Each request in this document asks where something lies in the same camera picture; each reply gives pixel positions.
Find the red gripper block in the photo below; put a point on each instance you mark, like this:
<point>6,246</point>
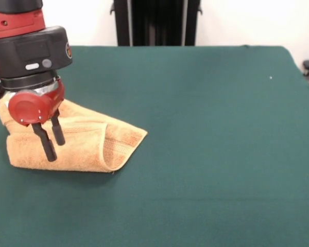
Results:
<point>25,108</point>

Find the tan terry towel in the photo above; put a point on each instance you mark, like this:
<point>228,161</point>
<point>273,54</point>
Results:
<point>87,144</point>

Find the dark green table cloth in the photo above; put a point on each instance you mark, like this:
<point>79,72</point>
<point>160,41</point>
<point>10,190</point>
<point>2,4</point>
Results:
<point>195,154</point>

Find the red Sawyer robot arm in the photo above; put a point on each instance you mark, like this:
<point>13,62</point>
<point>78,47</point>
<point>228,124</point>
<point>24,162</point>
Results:
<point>28,51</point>

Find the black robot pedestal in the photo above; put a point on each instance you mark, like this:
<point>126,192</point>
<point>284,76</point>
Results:
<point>157,23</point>

